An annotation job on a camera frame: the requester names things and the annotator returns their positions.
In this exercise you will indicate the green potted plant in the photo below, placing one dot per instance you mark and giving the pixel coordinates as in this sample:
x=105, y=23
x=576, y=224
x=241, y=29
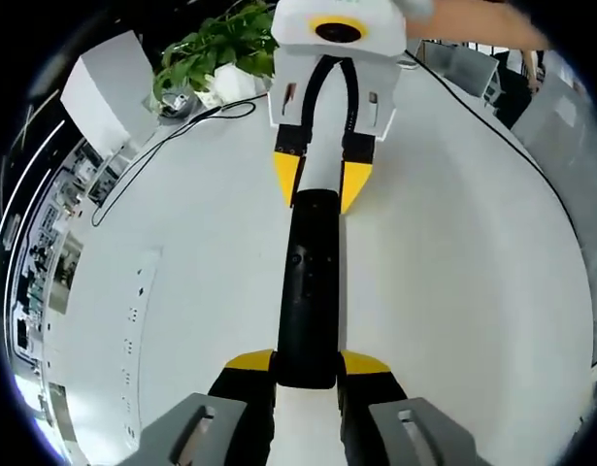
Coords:
x=220, y=43

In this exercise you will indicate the white mesh chair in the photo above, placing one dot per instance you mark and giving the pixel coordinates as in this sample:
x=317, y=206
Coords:
x=455, y=68

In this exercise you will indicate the black remote control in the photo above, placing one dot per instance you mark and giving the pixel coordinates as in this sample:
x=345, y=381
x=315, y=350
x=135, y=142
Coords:
x=310, y=301

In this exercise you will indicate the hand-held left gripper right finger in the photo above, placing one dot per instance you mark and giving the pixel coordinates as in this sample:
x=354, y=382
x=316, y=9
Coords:
x=385, y=427

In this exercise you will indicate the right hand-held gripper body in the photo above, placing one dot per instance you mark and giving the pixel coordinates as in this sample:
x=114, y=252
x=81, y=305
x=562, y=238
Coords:
x=298, y=24

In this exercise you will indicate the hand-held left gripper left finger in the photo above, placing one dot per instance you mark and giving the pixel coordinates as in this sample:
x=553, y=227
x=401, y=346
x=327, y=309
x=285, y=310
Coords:
x=220, y=427

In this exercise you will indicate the white plant pot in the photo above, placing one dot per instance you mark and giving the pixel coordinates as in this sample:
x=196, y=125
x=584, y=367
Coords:
x=230, y=85

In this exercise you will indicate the grey curved object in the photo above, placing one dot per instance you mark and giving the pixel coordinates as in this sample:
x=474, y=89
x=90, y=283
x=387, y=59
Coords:
x=174, y=103

